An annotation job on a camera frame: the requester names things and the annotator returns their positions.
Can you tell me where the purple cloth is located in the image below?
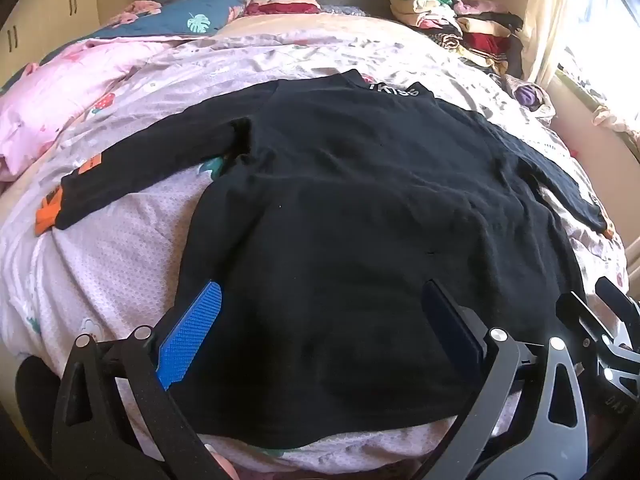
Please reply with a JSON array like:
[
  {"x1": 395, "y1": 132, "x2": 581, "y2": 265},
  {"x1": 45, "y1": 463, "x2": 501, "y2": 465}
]
[{"x1": 505, "y1": 75, "x2": 556, "y2": 116}]

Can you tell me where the red cloth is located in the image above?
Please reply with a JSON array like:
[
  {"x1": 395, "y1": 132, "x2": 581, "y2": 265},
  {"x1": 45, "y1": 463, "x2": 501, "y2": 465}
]
[{"x1": 242, "y1": 0, "x2": 321, "y2": 17}]

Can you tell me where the person's left hand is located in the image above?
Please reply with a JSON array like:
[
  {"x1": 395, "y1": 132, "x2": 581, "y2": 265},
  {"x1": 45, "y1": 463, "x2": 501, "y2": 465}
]
[{"x1": 204, "y1": 444, "x2": 237, "y2": 480}]

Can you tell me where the black long-sleeved shirt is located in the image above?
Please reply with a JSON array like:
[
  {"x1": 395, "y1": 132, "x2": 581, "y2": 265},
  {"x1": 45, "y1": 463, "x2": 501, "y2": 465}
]
[{"x1": 34, "y1": 69, "x2": 608, "y2": 453}]

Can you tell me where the window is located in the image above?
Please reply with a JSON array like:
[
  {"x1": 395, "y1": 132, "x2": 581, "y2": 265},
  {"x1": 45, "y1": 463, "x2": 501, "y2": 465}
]
[{"x1": 565, "y1": 0, "x2": 640, "y2": 146}]

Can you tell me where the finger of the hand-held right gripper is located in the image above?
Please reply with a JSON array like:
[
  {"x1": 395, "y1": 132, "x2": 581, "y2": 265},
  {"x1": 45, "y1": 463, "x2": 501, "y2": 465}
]
[
  {"x1": 595, "y1": 276, "x2": 640, "y2": 343},
  {"x1": 556, "y1": 291, "x2": 617, "y2": 361}
]

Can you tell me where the blue floral quilt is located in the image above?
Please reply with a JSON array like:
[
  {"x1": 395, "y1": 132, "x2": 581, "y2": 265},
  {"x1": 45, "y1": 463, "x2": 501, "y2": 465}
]
[{"x1": 75, "y1": 0, "x2": 246, "y2": 43}]

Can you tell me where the cream curtain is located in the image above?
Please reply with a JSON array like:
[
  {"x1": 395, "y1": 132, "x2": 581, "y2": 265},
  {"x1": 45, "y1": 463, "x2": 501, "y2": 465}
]
[{"x1": 520, "y1": 0, "x2": 601, "y2": 91}]

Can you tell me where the pink quilt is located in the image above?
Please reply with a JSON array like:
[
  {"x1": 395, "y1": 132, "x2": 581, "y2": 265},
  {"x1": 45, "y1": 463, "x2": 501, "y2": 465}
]
[{"x1": 0, "y1": 40, "x2": 176, "y2": 181}]

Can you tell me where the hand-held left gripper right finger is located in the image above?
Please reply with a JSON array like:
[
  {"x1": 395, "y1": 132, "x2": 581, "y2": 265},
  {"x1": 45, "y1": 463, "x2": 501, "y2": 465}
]
[{"x1": 421, "y1": 280, "x2": 590, "y2": 480}]

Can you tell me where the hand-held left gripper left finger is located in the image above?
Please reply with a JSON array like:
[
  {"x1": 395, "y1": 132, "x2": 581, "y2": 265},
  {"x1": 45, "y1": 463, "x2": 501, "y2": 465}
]
[{"x1": 51, "y1": 281, "x2": 236, "y2": 480}]

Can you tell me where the pink strawberry print bed sheet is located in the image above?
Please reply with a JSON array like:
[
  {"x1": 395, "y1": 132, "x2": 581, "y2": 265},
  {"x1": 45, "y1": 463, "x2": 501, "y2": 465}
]
[{"x1": 0, "y1": 12, "x2": 631, "y2": 478}]

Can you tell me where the pale pink cloth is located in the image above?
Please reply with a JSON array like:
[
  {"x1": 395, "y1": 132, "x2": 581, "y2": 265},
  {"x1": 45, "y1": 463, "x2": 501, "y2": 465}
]
[{"x1": 591, "y1": 104, "x2": 640, "y2": 137}]

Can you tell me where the cream wardrobe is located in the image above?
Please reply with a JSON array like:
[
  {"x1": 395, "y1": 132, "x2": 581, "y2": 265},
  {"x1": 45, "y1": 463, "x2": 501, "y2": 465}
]
[{"x1": 0, "y1": 0, "x2": 151, "y2": 81}]

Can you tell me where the pile of folded clothes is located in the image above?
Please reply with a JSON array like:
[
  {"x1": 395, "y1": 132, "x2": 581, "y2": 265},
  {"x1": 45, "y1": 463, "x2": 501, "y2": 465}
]
[{"x1": 389, "y1": 0, "x2": 526, "y2": 78}]

